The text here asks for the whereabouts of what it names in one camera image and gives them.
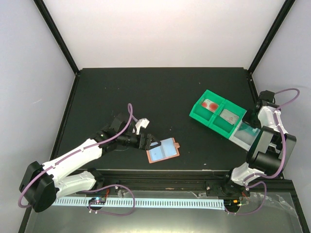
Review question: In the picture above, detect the teal AION card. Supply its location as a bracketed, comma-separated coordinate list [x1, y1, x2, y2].
[242, 125, 259, 135]

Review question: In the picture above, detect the pink leather card holder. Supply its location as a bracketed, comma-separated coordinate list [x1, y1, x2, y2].
[146, 137, 180, 164]

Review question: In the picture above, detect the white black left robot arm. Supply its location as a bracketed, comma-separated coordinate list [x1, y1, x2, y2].
[18, 115, 161, 213]

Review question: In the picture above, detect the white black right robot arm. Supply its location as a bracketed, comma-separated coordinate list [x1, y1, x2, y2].
[221, 90, 296, 196]

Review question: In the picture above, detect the white VIP card in bin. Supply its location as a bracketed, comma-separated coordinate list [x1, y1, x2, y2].
[220, 109, 239, 125]

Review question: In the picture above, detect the red white april card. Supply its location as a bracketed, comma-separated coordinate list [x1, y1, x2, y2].
[201, 99, 219, 113]

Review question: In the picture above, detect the green bin with red card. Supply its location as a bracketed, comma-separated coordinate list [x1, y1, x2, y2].
[189, 90, 225, 127]

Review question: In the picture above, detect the clear white bin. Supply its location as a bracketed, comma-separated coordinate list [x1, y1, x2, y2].
[229, 121, 260, 151]

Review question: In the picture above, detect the green middle bin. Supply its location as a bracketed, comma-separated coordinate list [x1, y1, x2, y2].
[210, 100, 246, 139]

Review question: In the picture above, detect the left controller circuit board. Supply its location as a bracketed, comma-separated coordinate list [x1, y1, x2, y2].
[88, 197, 106, 205]

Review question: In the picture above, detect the controller circuit board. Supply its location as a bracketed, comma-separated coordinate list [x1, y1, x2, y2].
[224, 199, 250, 208]
[88, 197, 106, 205]

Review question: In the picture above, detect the right controller circuit board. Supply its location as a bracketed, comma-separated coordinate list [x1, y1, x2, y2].
[224, 199, 250, 208]

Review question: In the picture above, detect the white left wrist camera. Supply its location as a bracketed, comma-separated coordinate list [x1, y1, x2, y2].
[135, 118, 150, 135]

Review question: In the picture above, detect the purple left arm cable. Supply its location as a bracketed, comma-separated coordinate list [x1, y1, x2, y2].
[18, 103, 137, 216]

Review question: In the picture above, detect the white slotted cable duct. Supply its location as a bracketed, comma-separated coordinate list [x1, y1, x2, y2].
[53, 197, 225, 210]

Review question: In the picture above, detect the black corner frame post right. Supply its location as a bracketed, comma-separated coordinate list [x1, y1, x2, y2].
[248, 0, 295, 75]

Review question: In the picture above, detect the black corner frame post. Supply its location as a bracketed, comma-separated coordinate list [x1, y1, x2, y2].
[34, 0, 80, 75]
[248, 0, 295, 75]

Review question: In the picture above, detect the black corner frame post left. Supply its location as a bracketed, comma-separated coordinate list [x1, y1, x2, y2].
[34, 0, 80, 75]

